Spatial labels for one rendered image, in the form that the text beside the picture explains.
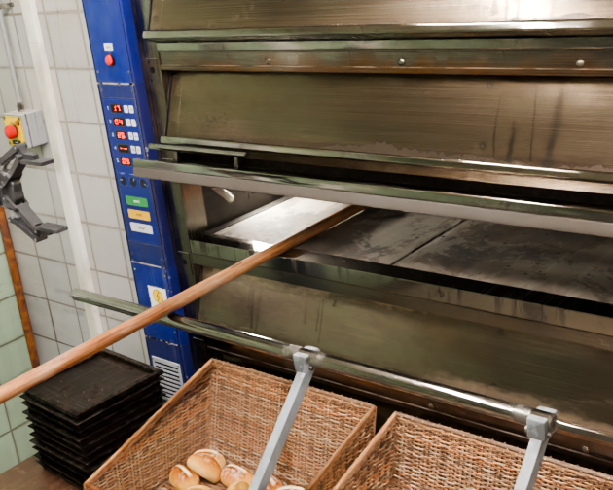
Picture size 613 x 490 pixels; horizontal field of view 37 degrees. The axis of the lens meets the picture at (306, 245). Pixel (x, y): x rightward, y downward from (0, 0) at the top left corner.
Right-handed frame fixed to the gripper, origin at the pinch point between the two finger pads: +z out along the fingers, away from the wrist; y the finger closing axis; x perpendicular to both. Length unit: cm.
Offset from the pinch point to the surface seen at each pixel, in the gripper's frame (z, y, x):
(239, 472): -1, 85, -37
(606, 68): 88, -15, -55
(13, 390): 7.7, 29.8, 21.7
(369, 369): 59, 32, -18
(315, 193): 33, 8, -40
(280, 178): 23.1, 6.1, -40.6
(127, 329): 7.4, 29.5, -6.1
